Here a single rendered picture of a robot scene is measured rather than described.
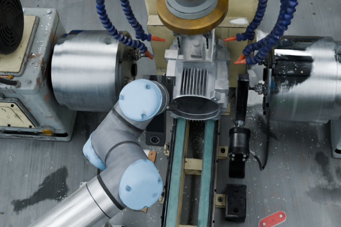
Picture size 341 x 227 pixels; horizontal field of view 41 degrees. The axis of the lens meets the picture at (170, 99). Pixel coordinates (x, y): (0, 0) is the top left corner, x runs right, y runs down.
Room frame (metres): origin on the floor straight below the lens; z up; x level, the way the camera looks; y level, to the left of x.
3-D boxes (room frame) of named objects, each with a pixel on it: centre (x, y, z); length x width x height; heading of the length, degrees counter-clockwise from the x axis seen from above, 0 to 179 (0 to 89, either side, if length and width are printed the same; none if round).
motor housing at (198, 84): (0.71, -0.09, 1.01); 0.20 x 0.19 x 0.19; 164
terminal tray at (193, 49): (0.75, -0.10, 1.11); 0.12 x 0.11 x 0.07; 164
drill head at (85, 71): (0.81, 0.25, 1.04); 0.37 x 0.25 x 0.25; 74
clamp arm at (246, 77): (0.55, -0.18, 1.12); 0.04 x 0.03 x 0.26; 164
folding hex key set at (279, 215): (0.30, -0.23, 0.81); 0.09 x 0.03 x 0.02; 104
